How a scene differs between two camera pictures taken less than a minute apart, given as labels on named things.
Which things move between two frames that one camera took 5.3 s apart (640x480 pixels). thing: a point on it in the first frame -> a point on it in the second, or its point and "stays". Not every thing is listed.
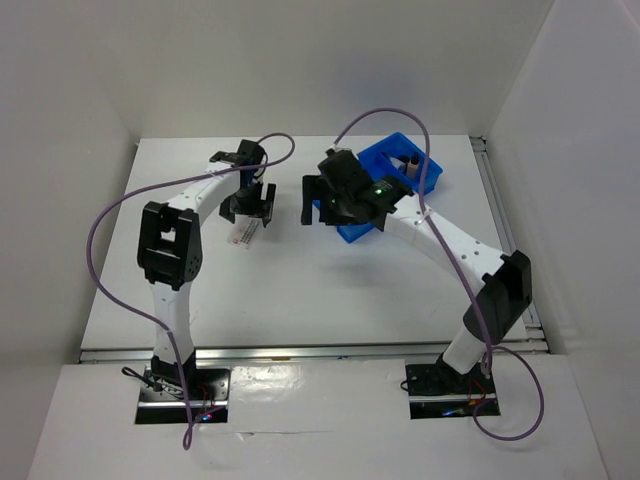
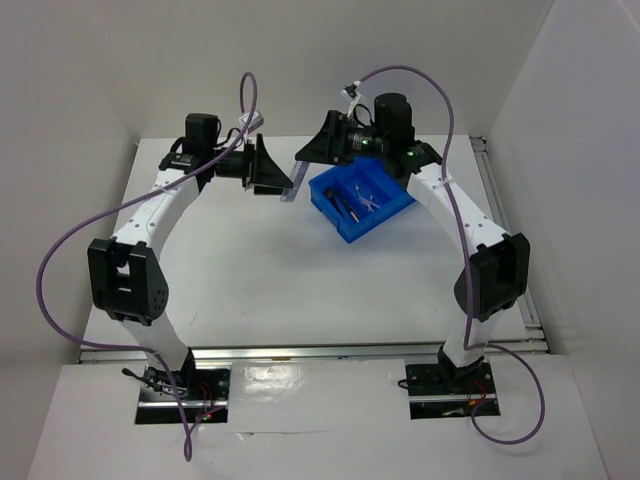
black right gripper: (316, 187) -> (330, 144)
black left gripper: (258, 208) -> (258, 169)
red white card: (243, 231) -> (297, 177)
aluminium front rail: (307, 353) stays
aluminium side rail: (504, 227) stays
